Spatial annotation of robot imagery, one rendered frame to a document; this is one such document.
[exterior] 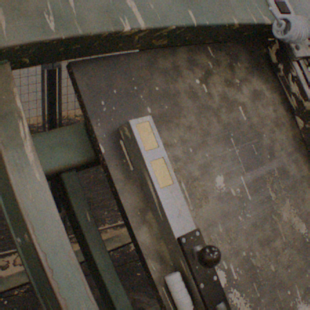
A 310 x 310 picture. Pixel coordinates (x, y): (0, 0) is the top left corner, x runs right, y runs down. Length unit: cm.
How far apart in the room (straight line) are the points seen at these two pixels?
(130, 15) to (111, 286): 50
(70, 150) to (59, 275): 25
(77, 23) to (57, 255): 38
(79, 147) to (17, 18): 27
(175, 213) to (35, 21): 41
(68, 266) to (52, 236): 5
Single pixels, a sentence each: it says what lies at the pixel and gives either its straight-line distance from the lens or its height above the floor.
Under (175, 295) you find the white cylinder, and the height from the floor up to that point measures 139.
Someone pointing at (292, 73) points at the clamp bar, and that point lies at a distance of 119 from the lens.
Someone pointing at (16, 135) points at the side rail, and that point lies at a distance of 70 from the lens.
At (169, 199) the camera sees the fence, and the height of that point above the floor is 153.
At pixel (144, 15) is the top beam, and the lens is 86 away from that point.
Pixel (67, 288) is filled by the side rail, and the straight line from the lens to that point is 68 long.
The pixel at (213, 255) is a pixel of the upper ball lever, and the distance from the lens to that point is 68.
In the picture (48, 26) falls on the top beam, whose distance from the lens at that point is 75.
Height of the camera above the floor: 193
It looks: 25 degrees down
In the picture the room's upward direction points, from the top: 3 degrees clockwise
